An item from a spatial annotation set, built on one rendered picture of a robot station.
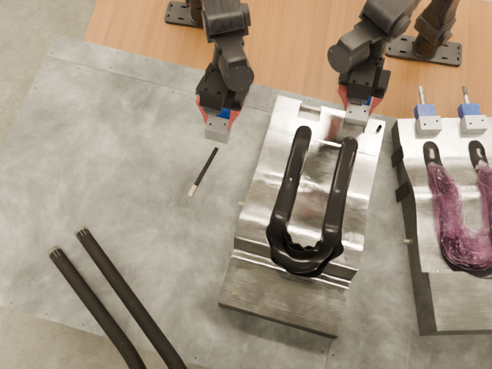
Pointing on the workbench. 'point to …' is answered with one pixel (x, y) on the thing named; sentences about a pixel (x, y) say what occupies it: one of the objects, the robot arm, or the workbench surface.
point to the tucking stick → (203, 171)
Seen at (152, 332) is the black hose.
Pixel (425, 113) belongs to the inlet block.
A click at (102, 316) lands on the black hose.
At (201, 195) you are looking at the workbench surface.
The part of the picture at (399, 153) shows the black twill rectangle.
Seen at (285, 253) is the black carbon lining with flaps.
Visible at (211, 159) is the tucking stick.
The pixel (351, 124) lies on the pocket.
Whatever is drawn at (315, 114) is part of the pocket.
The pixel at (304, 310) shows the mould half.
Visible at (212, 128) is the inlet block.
